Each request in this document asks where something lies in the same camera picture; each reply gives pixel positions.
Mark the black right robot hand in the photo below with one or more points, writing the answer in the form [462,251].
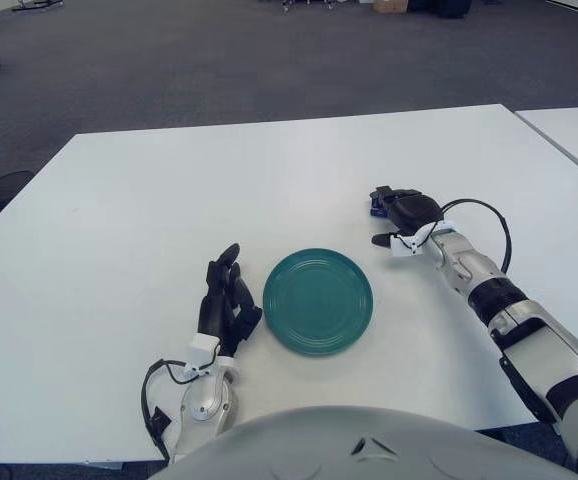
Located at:
[414,210]

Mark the black caster legs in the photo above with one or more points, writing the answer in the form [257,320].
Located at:
[309,4]

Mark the black bulky background object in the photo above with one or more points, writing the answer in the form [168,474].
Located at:
[441,7]

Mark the brown cardboard box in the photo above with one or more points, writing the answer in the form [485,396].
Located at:
[391,5]

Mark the teal round plate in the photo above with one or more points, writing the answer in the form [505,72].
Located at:
[319,302]

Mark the black stand base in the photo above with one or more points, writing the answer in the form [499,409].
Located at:
[39,5]

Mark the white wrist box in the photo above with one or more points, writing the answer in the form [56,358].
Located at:
[403,246]
[203,350]

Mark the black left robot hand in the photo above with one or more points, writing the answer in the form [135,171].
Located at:
[219,310]

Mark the blue gum box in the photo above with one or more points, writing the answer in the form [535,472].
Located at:
[378,212]

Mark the grey robot torso shell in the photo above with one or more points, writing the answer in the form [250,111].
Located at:
[369,450]

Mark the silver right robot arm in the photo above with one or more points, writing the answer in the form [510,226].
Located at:
[519,325]

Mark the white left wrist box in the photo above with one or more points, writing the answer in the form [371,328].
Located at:
[203,350]

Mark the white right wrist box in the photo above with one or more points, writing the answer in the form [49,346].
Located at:
[403,246]

